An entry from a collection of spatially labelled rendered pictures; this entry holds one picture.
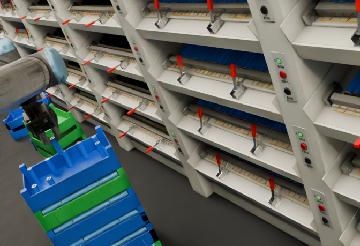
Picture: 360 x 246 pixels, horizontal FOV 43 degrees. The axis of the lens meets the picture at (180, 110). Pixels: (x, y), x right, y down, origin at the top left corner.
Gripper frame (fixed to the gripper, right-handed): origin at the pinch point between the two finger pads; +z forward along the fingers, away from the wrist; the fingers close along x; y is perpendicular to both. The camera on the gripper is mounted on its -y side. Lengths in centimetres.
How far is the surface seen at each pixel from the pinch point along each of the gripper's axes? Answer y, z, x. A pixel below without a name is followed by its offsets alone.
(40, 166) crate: -6.1, 12.8, -9.1
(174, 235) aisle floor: 16, 53, 21
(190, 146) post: 0, 32, 41
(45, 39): -139, 34, 10
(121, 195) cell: 15.6, 21.2, 10.8
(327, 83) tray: 55, -20, 63
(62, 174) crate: 0.6, 14.9, -3.3
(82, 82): -94, 44, 18
